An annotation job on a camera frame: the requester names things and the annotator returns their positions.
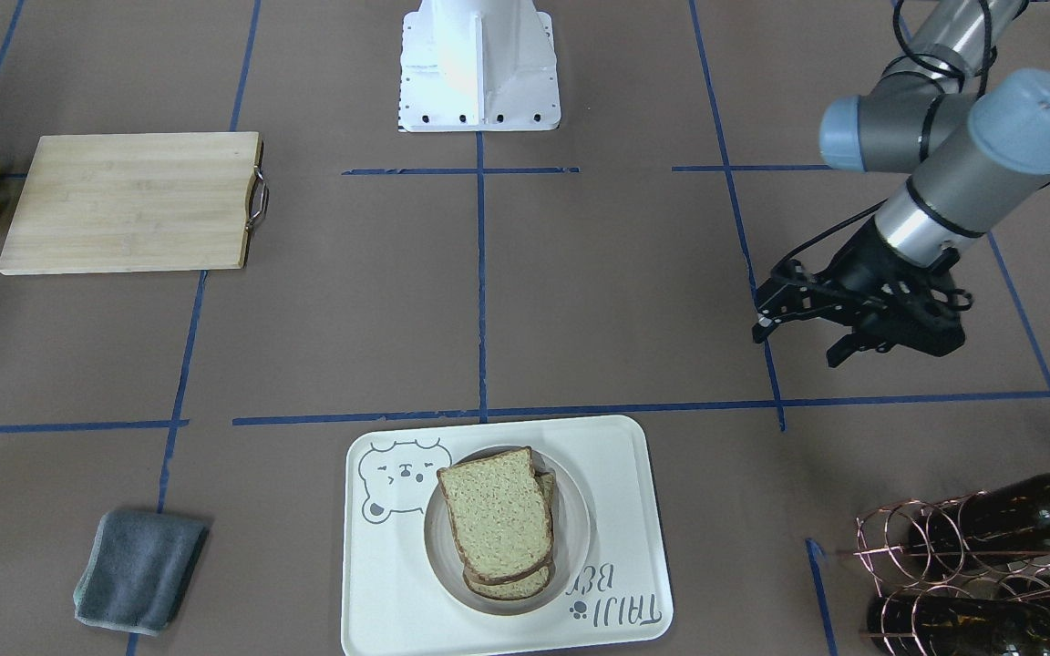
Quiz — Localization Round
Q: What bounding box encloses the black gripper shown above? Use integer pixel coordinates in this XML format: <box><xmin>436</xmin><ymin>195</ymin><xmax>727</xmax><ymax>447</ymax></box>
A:
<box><xmin>753</xmin><ymin>219</ymin><xmax>931</xmax><ymax>368</ymax></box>

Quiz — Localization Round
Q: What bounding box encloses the white round plate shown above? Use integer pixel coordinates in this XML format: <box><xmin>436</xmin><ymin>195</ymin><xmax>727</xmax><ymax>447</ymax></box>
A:
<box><xmin>424</xmin><ymin>445</ymin><xmax>592</xmax><ymax>616</ymax></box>

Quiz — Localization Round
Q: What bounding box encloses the bread slice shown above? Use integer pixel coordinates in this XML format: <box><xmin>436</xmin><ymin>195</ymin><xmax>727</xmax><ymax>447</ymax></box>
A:
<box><xmin>463</xmin><ymin>472</ymin><xmax>557</xmax><ymax>601</ymax></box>
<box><xmin>437</xmin><ymin>446</ymin><xmax>554</xmax><ymax>585</ymax></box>

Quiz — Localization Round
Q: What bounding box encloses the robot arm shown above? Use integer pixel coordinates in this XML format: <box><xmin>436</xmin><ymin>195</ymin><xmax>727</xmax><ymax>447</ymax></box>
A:
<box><xmin>751</xmin><ymin>1</ymin><xmax>1050</xmax><ymax>368</ymax></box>

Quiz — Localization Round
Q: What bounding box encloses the cream bear serving tray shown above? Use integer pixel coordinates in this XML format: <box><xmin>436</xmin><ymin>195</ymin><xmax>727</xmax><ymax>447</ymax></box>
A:
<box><xmin>341</xmin><ymin>415</ymin><xmax>674</xmax><ymax>655</ymax></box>

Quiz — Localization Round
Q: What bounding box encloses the front dark wine bottle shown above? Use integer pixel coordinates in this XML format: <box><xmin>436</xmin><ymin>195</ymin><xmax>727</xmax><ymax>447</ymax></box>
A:
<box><xmin>864</xmin><ymin>592</ymin><xmax>1050</xmax><ymax>655</ymax></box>

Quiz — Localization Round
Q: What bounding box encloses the dark wine bottle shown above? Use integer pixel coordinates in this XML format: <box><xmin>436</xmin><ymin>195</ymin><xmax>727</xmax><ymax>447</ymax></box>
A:
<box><xmin>864</xmin><ymin>592</ymin><xmax>1050</xmax><ymax>655</ymax></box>
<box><xmin>905</xmin><ymin>473</ymin><xmax>1050</xmax><ymax>577</ymax></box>

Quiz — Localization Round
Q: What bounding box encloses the middle dark wine bottle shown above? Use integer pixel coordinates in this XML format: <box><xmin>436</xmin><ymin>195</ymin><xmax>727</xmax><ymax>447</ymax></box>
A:
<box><xmin>905</xmin><ymin>473</ymin><xmax>1050</xmax><ymax>577</ymax></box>

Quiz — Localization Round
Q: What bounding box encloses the bread slice under egg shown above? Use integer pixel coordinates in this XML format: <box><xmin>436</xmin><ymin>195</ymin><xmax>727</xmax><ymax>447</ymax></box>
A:
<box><xmin>463</xmin><ymin>472</ymin><xmax>557</xmax><ymax>601</ymax></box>

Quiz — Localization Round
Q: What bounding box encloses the wooden cutting board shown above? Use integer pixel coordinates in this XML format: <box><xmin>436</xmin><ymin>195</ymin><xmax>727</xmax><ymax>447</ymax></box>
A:
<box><xmin>0</xmin><ymin>130</ymin><xmax>268</xmax><ymax>275</ymax></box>

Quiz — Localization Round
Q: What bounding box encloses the grey folded cloth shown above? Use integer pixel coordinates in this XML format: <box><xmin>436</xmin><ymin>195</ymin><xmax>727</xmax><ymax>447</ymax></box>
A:
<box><xmin>72</xmin><ymin>509</ymin><xmax>210</xmax><ymax>636</ymax></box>

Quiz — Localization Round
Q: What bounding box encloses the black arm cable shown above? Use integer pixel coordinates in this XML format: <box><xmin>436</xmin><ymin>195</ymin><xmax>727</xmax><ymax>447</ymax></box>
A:
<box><xmin>769</xmin><ymin>205</ymin><xmax>881</xmax><ymax>279</ymax></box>

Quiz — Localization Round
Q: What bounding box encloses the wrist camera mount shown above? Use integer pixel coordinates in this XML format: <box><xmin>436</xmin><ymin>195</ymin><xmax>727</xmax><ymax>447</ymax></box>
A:
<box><xmin>863</xmin><ymin>272</ymin><xmax>973</xmax><ymax>357</ymax></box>

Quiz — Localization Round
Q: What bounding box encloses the copper wire bottle rack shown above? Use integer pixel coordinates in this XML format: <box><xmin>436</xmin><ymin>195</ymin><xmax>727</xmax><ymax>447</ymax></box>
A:
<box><xmin>841</xmin><ymin>491</ymin><xmax>1050</xmax><ymax>610</ymax></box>

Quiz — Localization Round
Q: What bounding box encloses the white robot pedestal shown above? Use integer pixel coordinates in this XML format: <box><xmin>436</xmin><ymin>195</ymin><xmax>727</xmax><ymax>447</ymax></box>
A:
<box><xmin>397</xmin><ymin>1</ymin><xmax>562</xmax><ymax>133</ymax></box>

